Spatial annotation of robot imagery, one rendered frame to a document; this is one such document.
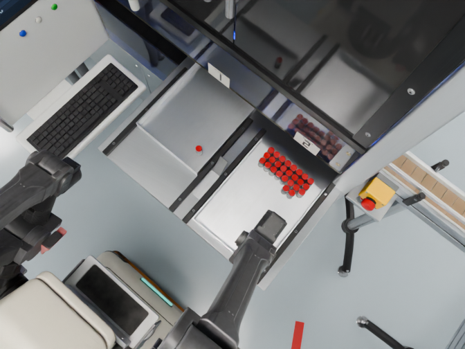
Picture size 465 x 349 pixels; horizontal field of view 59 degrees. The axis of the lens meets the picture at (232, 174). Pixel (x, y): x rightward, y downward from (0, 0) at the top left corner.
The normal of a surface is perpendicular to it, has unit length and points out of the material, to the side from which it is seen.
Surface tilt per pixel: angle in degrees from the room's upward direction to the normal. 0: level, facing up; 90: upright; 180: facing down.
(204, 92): 0
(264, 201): 0
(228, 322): 59
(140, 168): 0
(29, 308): 42
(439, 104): 90
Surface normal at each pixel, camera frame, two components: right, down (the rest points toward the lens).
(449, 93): -0.64, 0.74
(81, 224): 0.04, -0.25
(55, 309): 0.46, -0.68
